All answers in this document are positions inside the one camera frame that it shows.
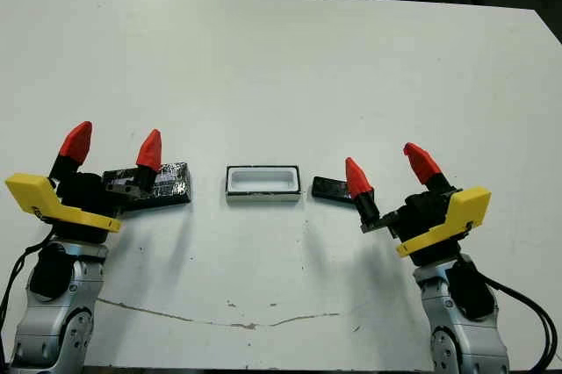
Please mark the black camera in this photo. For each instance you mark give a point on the black camera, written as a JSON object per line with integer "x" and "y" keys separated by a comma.
{"x": 329, "y": 189}

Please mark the black and yellow right gripper body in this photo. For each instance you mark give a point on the black and yellow right gripper body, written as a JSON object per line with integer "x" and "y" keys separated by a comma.
{"x": 423, "y": 216}

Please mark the black box lid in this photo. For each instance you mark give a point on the black box lid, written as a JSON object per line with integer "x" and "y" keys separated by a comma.
{"x": 173, "y": 183}

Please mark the black and yellow left gripper body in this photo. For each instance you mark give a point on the black and yellow left gripper body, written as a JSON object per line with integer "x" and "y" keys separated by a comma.
{"x": 83, "y": 198}

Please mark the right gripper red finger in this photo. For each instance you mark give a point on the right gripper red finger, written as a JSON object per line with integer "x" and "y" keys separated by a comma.
{"x": 423, "y": 165}
{"x": 358, "y": 181}

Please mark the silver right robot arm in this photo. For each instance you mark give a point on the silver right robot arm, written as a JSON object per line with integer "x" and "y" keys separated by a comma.
{"x": 465, "y": 339}

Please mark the white-lined camera box base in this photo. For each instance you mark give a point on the white-lined camera box base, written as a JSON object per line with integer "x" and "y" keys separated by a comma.
{"x": 263, "y": 181}

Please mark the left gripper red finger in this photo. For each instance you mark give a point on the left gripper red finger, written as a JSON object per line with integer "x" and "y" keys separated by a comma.
{"x": 77, "y": 143}
{"x": 150, "y": 152}

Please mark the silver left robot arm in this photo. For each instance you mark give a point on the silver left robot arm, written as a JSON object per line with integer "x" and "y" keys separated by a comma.
{"x": 57, "y": 325}

